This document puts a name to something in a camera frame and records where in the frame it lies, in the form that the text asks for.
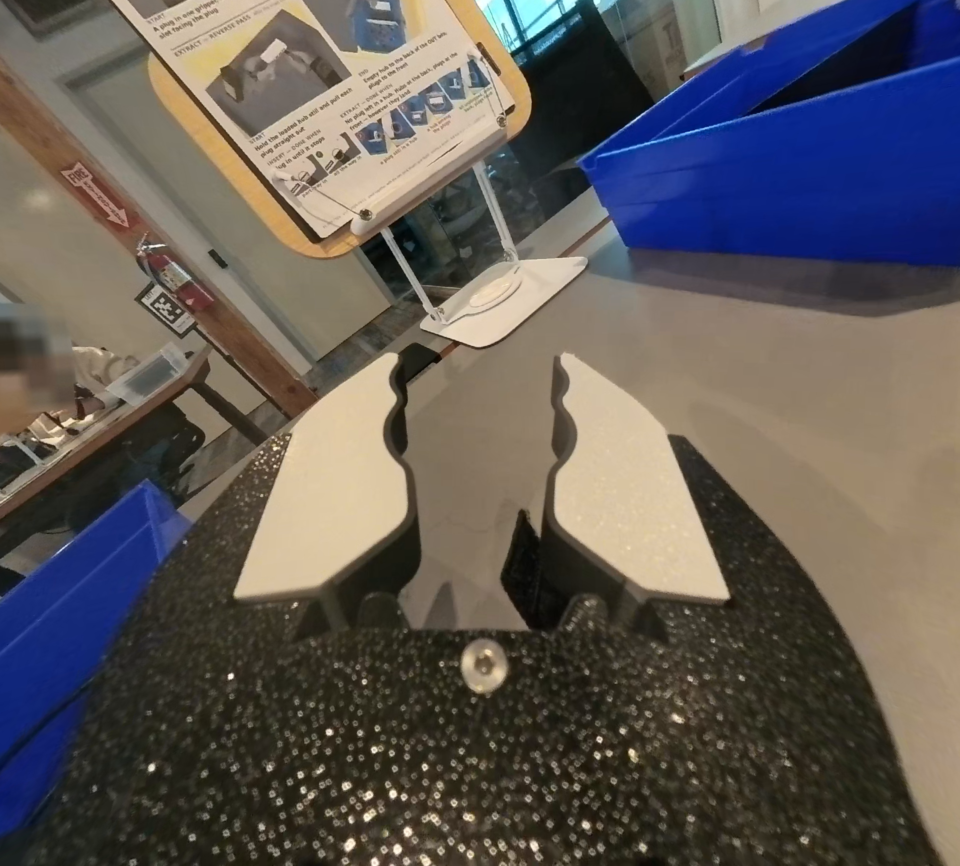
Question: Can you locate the blue plastic bin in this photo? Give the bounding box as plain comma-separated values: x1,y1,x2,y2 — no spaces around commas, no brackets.
576,0,960,272
0,482,198,773

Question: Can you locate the black white marker sign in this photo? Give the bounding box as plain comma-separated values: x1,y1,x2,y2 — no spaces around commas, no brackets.
133,279,202,341

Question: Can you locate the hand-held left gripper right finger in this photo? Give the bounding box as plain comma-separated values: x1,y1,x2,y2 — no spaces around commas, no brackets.
543,353,732,638

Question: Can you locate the red fire extinguisher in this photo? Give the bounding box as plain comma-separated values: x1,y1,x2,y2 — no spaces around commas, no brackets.
133,230,216,312

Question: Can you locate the black office chair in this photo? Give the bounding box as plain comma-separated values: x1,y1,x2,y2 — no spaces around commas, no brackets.
513,0,665,188

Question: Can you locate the printed instruction sheet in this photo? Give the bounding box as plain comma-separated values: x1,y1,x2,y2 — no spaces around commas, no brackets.
26,0,520,246

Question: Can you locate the clear plastic container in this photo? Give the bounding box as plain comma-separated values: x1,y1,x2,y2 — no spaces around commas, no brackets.
111,347,190,407

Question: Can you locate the white wooden document stand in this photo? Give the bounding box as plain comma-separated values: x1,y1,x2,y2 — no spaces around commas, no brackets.
146,0,591,351

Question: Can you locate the tall cardboard box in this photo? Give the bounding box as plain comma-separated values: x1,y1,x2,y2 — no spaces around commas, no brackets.
596,0,680,104

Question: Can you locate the wooden office table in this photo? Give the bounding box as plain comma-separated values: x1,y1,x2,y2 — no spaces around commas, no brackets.
0,348,295,515

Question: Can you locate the wooden support post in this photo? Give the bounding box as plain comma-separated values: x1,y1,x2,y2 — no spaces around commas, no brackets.
0,52,320,425

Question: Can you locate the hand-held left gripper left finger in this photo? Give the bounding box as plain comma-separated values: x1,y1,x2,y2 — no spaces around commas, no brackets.
234,353,416,641

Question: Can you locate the red fire sign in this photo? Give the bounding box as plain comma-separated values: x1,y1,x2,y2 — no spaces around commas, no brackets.
58,163,130,232

